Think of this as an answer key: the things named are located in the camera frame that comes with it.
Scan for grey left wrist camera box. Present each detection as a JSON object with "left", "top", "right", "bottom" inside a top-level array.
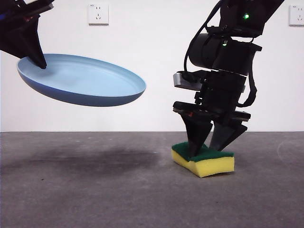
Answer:
[{"left": 23, "top": 0, "right": 53, "bottom": 6}]

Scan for white wall socket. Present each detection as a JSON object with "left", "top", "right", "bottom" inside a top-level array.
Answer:
[
  {"left": 88, "top": 4, "right": 110, "bottom": 26},
  {"left": 288, "top": 5, "right": 304, "bottom": 27}
]

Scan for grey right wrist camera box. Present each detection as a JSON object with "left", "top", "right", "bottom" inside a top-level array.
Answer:
[{"left": 173, "top": 70, "right": 208, "bottom": 92}]

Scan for light blue round plate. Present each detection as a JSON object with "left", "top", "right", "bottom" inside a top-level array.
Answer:
[{"left": 17, "top": 53, "right": 147, "bottom": 107}]

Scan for yellow sponge with green pad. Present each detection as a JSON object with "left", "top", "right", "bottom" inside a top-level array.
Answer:
[{"left": 171, "top": 141, "right": 236, "bottom": 179}]

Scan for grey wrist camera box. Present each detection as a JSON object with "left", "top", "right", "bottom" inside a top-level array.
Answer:
[
  {"left": 23, "top": 0, "right": 53, "bottom": 6},
  {"left": 173, "top": 70, "right": 208, "bottom": 92}
]

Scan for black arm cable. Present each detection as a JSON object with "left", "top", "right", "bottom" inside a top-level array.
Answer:
[
  {"left": 237, "top": 71, "right": 258, "bottom": 108},
  {"left": 183, "top": 0, "right": 225, "bottom": 83}
]

